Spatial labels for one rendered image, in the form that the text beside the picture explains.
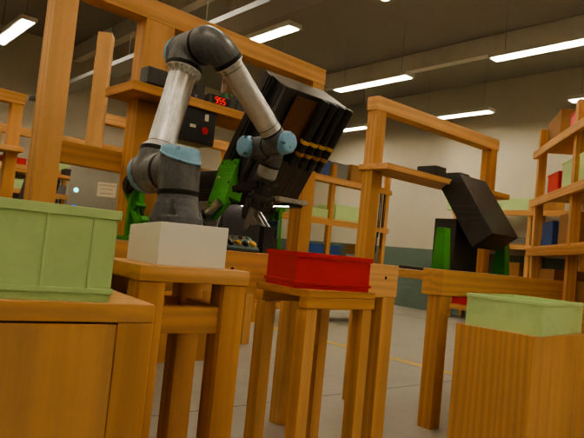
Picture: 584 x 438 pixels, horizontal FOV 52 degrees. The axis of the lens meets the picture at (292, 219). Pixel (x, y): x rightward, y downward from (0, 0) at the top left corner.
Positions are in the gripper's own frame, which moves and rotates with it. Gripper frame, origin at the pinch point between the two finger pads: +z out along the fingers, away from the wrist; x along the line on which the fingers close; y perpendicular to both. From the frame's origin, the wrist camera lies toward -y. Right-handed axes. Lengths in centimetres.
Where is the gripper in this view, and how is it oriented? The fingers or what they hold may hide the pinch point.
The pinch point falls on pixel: (243, 226)
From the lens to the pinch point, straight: 222.3
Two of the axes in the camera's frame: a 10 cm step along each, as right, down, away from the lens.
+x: 4.3, -0.5, 9.0
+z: -3.2, 9.2, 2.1
